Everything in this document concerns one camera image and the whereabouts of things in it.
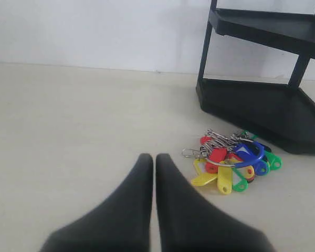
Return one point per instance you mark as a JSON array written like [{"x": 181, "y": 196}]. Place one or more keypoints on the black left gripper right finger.
[{"x": 188, "y": 222}]

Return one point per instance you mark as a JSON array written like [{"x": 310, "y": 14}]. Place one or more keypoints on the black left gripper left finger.
[{"x": 120, "y": 223}]

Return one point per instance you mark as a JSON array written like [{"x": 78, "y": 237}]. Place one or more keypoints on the colourful key tag bunch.
[{"x": 232, "y": 162}]

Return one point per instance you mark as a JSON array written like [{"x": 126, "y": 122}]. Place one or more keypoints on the black two-tier rack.
[{"x": 282, "y": 114}]

